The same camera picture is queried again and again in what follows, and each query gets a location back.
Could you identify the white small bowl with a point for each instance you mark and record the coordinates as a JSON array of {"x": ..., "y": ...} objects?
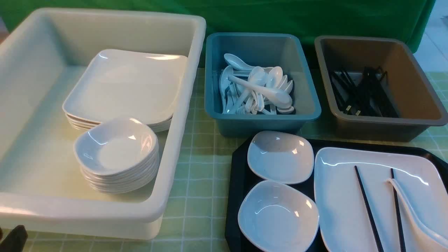
[
  {"x": 275, "y": 217},
  {"x": 281, "y": 157}
]

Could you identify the black chopstick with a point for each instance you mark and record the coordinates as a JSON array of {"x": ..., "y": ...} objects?
[
  {"x": 399, "y": 222},
  {"x": 369, "y": 213}
]

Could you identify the white soup spoon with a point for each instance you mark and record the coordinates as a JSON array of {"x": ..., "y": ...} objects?
[{"x": 422, "y": 230}]

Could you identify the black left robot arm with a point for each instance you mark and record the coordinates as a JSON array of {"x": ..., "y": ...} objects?
[{"x": 15, "y": 240}]

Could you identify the pile of white spoons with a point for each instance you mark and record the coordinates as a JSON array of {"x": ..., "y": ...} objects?
[{"x": 245, "y": 89}]

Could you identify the teal plastic bin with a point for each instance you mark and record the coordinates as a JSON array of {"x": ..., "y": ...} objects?
[{"x": 264, "y": 50}]

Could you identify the green checked tablecloth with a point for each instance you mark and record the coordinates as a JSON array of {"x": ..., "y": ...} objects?
[{"x": 199, "y": 168}]

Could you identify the stack of white small bowls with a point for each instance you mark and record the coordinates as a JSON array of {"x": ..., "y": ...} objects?
[{"x": 118, "y": 156}]

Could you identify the stack of white square plates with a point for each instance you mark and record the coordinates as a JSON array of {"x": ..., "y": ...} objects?
[{"x": 120, "y": 83}]

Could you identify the pile of black chopsticks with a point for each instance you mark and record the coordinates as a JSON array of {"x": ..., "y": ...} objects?
[{"x": 370, "y": 97}]

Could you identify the large white plastic tub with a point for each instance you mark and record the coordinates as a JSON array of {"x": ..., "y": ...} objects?
[{"x": 42, "y": 60}]

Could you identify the grey brown plastic bin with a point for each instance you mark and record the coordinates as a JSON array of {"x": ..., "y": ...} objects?
[{"x": 410, "y": 89}]

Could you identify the green backdrop cloth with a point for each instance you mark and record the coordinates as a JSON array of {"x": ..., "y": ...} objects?
[{"x": 403, "y": 20}]

